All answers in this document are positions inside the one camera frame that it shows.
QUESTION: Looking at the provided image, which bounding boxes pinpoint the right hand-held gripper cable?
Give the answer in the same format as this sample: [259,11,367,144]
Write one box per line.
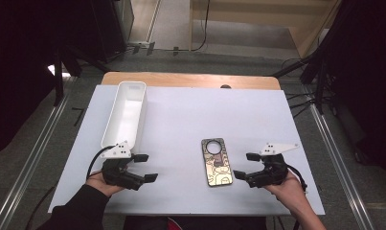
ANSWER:
[285,163,309,194]

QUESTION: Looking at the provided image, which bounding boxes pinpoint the white board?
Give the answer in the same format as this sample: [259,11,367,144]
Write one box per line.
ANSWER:
[48,84,326,217]

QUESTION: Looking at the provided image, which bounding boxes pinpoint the black metal stand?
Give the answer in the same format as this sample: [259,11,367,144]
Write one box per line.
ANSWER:
[51,44,113,108]
[271,52,329,115]

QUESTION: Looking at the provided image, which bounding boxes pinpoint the black curtain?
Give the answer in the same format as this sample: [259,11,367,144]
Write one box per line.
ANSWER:
[0,0,96,159]
[318,0,386,175]

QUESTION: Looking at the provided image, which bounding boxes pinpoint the person's right hand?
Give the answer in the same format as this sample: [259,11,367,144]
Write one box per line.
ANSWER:
[263,172,307,209]

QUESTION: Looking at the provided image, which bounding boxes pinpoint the white rectangular plastic container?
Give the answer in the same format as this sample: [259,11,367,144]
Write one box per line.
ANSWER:
[101,80,148,154]

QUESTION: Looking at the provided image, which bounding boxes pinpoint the wooden table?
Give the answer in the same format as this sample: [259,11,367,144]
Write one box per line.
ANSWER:
[101,71,282,91]

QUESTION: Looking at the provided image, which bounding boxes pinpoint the metal floor rail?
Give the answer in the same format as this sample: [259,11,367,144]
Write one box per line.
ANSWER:
[0,78,77,230]
[308,102,377,230]

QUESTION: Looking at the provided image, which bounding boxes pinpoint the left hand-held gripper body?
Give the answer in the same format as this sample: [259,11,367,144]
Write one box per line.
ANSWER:
[100,140,146,192]

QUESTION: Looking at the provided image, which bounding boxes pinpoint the person's left hand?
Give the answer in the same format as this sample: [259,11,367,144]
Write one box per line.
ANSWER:
[85,172,125,198]

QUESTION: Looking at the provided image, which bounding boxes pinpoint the light wooden platform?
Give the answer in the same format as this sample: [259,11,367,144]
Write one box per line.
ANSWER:
[189,0,343,59]

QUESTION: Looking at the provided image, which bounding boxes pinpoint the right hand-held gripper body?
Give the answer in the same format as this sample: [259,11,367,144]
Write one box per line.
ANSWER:
[247,142,300,189]

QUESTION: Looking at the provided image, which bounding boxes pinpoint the left hand-held gripper cable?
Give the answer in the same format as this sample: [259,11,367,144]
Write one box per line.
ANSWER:
[85,145,117,180]

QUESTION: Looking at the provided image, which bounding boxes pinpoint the black hanging cable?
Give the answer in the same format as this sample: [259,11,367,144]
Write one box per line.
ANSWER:
[192,0,212,53]

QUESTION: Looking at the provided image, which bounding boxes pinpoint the patterned phone case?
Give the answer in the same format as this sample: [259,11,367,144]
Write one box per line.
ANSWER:
[200,137,234,188]

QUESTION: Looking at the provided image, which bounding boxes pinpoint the hand-held gripper cable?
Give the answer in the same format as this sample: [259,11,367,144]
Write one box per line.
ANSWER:
[85,145,117,180]
[285,163,309,194]

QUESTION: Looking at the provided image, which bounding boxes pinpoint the black floor cables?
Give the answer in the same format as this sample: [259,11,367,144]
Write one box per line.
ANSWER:
[284,90,319,120]

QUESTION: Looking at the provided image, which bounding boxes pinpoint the black floor cable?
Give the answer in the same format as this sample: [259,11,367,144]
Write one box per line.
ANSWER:
[24,186,57,230]

